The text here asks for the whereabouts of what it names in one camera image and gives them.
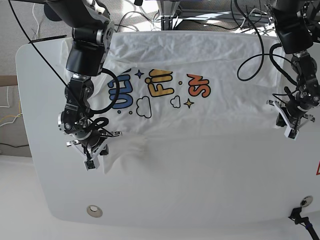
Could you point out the metal table grommet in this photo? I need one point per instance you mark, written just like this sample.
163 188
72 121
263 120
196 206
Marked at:
306 201
94 211

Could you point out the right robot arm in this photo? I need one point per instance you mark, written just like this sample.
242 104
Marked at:
92 31

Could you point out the black clamp with cable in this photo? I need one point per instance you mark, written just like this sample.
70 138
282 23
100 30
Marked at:
295 216

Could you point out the metal table grommet right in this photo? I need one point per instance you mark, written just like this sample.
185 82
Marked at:
306 201

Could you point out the white printed T-shirt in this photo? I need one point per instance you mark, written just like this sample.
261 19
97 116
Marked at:
183 85

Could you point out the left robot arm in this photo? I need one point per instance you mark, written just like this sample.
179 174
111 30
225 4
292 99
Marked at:
297 26

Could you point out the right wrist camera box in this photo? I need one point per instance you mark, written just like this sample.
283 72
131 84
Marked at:
92 163

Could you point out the aluminium frame post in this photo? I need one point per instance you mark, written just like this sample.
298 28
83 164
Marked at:
167 10

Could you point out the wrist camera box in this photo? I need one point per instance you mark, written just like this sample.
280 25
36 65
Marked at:
92 163
291 133

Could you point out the metal table grommet left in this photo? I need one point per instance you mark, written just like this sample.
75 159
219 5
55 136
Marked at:
94 211

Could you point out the blue round stand base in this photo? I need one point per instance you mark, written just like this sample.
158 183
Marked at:
51 14

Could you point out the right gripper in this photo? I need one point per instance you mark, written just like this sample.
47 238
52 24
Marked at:
93 144

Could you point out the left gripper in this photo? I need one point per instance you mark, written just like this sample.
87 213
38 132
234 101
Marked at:
291 114

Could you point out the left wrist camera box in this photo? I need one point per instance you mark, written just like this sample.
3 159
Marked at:
291 133

